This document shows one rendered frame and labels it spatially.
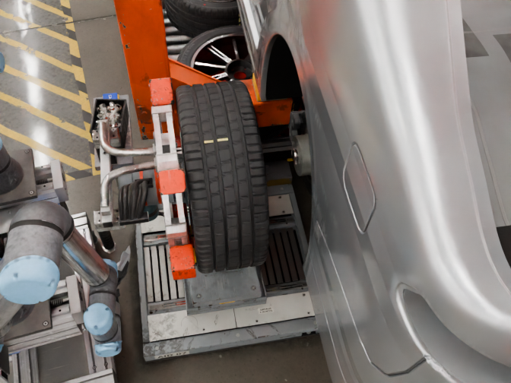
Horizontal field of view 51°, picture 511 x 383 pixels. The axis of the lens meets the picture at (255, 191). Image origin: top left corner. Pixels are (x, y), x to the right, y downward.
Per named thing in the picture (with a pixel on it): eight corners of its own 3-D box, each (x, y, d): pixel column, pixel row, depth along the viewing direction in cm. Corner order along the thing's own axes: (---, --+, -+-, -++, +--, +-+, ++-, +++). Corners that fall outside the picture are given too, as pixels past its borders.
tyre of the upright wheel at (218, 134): (277, 291, 168) (258, 75, 156) (202, 302, 165) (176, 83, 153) (247, 238, 233) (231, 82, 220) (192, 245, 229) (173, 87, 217)
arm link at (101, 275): (7, 182, 124) (91, 271, 164) (-2, 223, 118) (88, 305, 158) (55, 174, 123) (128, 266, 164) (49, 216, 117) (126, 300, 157)
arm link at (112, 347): (119, 346, 152) (125, 356, 160) (117, 309, 158) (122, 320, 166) (90, 351, 151) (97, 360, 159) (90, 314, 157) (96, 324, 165)
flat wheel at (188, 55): (322, 121, 287) (329, 89, 268) (209, 163, 268) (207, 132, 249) (265, 44, 319) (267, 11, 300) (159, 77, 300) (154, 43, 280)
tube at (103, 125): (160, 159, 180) (157, 138, 171) (100, 165, 178) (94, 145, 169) (156, 119, 190) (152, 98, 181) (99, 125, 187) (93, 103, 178)
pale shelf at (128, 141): (134, 166, 247) (133, 163, 244) (96, 171, 244) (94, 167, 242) (128, 98, 270) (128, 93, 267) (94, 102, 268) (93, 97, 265)
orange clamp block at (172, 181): (186, 191, 164) (186, 191, 156) (160, 194, 163) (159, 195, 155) (183, 169, 164) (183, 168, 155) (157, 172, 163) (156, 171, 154)
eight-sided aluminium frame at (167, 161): (193, 283, 199) (184, 204, 154) (175, 286, 198) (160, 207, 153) (178, 166, 228) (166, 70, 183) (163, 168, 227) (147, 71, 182)
